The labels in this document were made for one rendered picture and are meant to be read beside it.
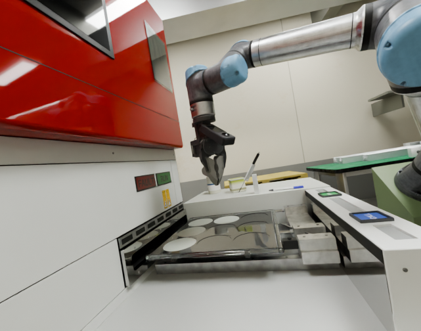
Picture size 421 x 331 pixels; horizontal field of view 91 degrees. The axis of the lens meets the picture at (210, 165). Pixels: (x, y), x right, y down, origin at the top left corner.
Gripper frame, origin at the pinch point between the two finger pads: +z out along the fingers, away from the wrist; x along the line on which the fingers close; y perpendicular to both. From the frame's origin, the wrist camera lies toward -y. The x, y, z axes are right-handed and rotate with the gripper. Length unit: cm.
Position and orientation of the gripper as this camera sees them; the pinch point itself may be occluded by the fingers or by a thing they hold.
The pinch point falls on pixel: (217, 181)
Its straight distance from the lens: 63.5
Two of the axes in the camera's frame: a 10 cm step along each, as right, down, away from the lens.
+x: -8.3, 1.5, -5.3
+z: 1.6, 9.9, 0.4
